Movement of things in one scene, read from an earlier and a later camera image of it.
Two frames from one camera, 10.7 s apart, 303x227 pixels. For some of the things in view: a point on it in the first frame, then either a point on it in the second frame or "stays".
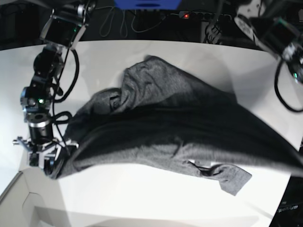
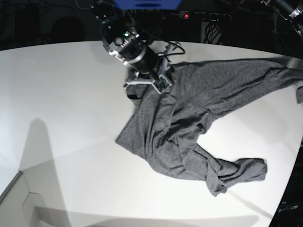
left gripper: [39, 153] → [161, 79]
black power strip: [205, 16] stays
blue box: [143, 4] stays
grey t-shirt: [161, 113] → [165, 127]
